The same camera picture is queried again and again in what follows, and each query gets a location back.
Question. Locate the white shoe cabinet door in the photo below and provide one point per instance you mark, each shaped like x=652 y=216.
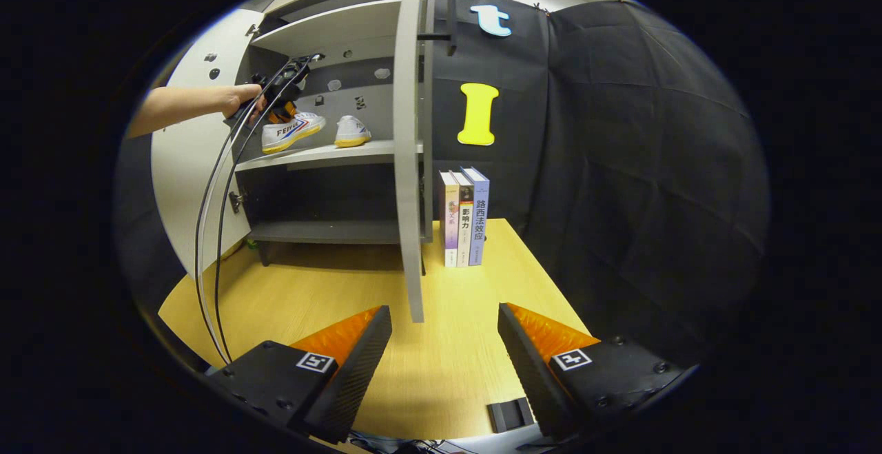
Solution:
x=410 y=164
x=186 y=185

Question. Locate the white grey shoe cabinet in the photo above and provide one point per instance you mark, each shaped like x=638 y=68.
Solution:
x=331 y=195

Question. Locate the small black block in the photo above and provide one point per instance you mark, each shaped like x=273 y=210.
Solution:
x=510 y=416

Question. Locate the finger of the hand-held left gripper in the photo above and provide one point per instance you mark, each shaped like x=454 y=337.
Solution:
x=282 y=113

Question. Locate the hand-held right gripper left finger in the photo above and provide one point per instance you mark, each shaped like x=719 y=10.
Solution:
x=358 y=371

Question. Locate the white black spine book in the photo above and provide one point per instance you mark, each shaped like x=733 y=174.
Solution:
x=465 y=220

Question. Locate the white purple book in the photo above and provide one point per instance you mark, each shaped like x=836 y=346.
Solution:
x=449 y=220

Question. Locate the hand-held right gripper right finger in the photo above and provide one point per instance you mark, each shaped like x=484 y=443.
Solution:
x=527 y=371

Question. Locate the lavender blue book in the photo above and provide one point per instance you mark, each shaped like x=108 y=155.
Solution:
x=480 y=213

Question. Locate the white canvas shoe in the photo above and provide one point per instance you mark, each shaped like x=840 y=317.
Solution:
x=293 y=133
x=351 y=130

